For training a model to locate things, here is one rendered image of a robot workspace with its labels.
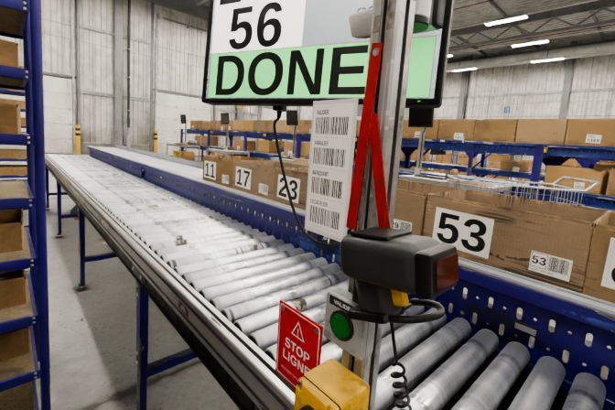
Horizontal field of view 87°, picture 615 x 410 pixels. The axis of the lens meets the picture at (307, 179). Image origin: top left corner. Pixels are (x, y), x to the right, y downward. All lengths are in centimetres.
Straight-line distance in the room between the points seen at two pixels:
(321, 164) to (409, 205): 65
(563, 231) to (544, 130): 467
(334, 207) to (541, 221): 62
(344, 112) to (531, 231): 65
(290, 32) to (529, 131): 514
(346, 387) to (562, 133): 525
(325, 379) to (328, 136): 33
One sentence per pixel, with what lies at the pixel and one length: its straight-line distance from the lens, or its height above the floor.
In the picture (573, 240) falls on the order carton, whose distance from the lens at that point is 96.
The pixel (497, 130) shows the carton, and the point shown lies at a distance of 574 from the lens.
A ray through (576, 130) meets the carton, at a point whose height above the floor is 158.
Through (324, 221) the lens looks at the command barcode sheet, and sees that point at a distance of 48.
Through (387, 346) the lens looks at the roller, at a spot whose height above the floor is 75.
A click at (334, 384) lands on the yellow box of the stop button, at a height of 88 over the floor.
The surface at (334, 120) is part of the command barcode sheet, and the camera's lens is 46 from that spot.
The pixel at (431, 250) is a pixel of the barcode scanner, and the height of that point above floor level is 109.
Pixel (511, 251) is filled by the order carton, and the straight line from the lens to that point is 100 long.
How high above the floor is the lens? 118
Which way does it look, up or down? 7 degrees down
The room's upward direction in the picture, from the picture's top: 4 degrees clockwise
